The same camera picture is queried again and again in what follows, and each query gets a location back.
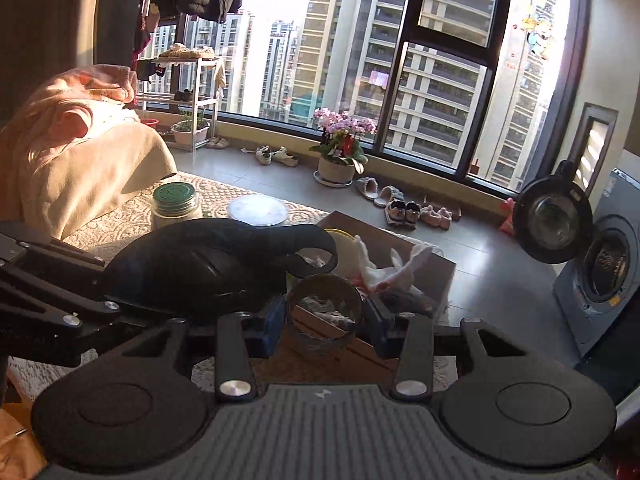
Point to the green potted plant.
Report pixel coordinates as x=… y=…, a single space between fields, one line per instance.
x=190 y=127

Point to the pink fluffy shoe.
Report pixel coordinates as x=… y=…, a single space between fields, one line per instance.
x=444 y=219
x=430 y=215

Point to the round washing machine door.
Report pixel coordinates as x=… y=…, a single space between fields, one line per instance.
x=550 y=215

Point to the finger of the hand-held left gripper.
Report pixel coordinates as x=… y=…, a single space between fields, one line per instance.
x=65 y=254
x=60 y=305

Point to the white plush bunny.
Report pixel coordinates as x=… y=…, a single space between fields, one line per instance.
x=395 y=265

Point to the glass jar with green lid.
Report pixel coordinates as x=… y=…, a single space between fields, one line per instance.
x=176 y=205

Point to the grey slipper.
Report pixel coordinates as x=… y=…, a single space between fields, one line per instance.
x=389 y=196
x=369 y=187

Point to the pink floor toy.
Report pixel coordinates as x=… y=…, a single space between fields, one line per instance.
x=508 y=217

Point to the pair of beige shoes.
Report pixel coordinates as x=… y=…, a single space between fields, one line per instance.
x=187 y=51

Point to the cartoon window sticker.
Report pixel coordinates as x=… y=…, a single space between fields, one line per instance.
x=537 y=37

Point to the black window frame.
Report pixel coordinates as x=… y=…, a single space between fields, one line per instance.
x=495 y=60

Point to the white sneaker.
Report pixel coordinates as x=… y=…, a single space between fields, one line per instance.
x=263 y=156
x=286 y=157

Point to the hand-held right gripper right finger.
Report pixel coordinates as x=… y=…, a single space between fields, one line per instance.
x=375 y=322

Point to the orange cloth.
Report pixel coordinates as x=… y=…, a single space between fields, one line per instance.
x=17 y=435

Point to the round clear plastic container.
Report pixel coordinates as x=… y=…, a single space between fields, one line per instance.
x=257 y=210

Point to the beige fleece blanket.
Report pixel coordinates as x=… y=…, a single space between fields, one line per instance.
x=110 y=170

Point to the dark sneaker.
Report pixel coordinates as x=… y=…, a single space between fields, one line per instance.
x=415 y=215
x=395 y=212

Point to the louvered wall panel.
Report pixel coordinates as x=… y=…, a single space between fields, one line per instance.
x=592 y=150

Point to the small pale slippers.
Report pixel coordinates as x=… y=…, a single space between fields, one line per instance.
x=218 y=143

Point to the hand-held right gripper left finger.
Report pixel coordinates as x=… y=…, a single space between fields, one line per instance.
x=270 y=327

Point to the hanging red garment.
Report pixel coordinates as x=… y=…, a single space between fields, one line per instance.
x=145 y=35

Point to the potted pink orchid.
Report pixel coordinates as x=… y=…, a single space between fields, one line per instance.
x=342 y=145

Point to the black plush toy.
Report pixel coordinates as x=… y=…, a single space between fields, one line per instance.
x=200 y=270

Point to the cardboard box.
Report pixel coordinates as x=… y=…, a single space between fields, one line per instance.
x=415 y=270

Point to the white shoe rack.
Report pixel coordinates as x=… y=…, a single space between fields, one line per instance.
x=202 y=95

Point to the grey washing machine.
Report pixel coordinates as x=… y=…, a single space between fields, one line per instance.
x=605 y=265

